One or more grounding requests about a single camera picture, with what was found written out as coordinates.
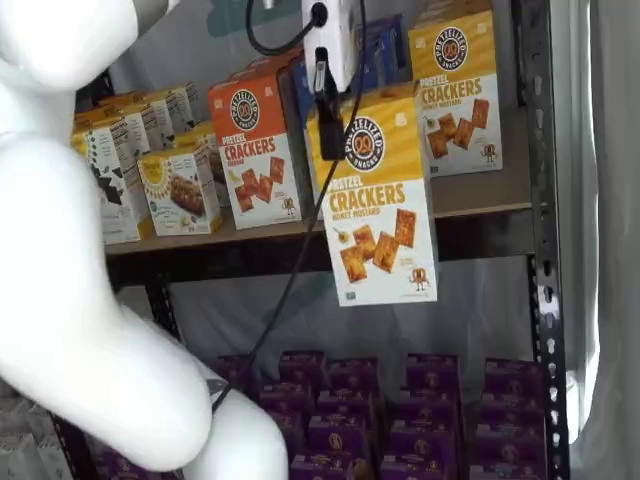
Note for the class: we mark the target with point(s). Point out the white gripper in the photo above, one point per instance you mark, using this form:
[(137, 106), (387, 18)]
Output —
[(340, 40)]

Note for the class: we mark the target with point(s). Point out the yellow honey mustard crackers box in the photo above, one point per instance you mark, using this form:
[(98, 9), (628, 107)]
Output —
[(380, 220), (460, 100)]

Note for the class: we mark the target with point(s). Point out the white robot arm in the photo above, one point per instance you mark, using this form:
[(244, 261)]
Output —
[(50, 200)]

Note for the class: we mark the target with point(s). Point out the blue pretzel crackers box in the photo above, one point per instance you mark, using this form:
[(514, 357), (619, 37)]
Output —
[(306, 90), (382, 55)]

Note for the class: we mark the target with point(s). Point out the yellow granola bar box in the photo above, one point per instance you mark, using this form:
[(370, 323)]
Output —
[(200, 137), (175, 200)]

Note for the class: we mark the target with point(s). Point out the white black patterned snack box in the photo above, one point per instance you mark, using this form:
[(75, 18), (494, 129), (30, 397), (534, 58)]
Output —
[(117, 165), (177, 107), (150, 120)]

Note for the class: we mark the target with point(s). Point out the brown shelf board with crackers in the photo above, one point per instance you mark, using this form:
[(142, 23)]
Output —
[(475, 195)]

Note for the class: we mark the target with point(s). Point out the black metal shelf beam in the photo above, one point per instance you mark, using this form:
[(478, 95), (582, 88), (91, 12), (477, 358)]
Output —
[(225, 260)]

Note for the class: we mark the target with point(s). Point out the purple snack box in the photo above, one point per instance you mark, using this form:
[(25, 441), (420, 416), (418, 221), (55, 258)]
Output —
[(505, 472), (415, 467), (427, 402), (422, 437), (432, 370), (232, 370), (337, 435), (320, 467), (292, 430), (345, 402), (285, 397), (510, 410), (352, 372), (510, 442), (120, 465), (302, 367), (512, 375)]

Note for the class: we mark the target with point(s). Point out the metal shelving unit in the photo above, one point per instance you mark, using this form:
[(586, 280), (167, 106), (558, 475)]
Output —
[(605, 200)]

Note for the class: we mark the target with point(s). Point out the black perforated shelf post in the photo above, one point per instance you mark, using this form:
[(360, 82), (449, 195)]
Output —
[(542, 150), (160, 310)]

